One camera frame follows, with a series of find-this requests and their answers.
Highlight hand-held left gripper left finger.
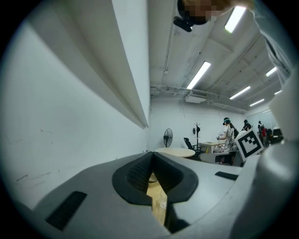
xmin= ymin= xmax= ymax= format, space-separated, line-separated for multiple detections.
xmin=23 ymin=151 xmax=172 ymax=239

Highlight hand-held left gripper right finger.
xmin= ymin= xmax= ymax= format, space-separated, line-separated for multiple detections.
xmin=153 ymin=151 xmax=255 ymax=239

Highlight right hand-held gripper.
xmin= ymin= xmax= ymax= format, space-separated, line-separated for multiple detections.
xmin=228 ymin=70 xmax=299 ymax=239

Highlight black standing fan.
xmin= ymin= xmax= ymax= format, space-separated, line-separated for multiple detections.
xmin=163 ymin=128 xmax=174 ymax=148

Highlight white rectangular desk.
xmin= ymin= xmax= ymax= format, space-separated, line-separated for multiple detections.
xmin=198 ymin=141 xmax=225 ymax=154

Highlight black office chair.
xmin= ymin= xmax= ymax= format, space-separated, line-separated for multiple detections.
xmin=183 ymin=137 xmax=204 ymax=155

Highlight round beige table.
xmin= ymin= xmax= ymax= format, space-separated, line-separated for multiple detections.
xmin=155 ymin=147 xmax=196 ymax=158

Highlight black coat rack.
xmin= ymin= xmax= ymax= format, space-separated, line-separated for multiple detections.
xmin=192 ymin=122 xmax=202 ymax=150

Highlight white ceiling air conditioner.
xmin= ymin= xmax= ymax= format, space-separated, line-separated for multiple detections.
xmin=185 ymin=90 xmax=207 ymax=104

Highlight white ceiling pipes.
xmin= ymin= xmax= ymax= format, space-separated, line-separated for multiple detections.
xmin=150 ymin=84 xmax=246 ymax=113

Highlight group of ceiling light strips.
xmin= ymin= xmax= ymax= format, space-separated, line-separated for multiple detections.
xmin=186 ymin=6 xmax=283 ymax=107

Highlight person's grey shirt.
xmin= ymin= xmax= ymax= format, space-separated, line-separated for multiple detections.
xmin=251 ymin=0 xmax=295 ymax=83

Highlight black head-worn camera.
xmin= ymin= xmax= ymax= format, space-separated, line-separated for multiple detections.
xmin=173 ymin=15 xmax=193 ymax=33

